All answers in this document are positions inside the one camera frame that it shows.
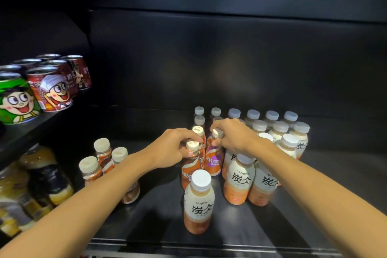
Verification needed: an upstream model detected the row of yellow dark label bottles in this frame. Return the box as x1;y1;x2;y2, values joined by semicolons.
0;143;75;237

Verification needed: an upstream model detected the person's left hand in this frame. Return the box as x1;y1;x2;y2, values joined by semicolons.
142;128;204;170

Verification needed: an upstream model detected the group of cartoon drink cans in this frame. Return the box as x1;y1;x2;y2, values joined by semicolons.
0;54;92;125

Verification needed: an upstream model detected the person's right forearm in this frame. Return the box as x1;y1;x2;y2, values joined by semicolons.
260;143;387;258

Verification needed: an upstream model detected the person's right hand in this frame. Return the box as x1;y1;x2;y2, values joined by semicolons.
210;118;274;158

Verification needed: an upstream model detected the person's left forearm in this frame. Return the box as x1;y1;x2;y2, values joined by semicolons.
0;152;152;258

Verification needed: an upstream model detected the black metal drinks rack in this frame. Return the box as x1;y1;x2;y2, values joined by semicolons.
0;0;94;258

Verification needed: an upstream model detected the black shelf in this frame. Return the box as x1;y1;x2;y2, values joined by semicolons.
75;0;387;258

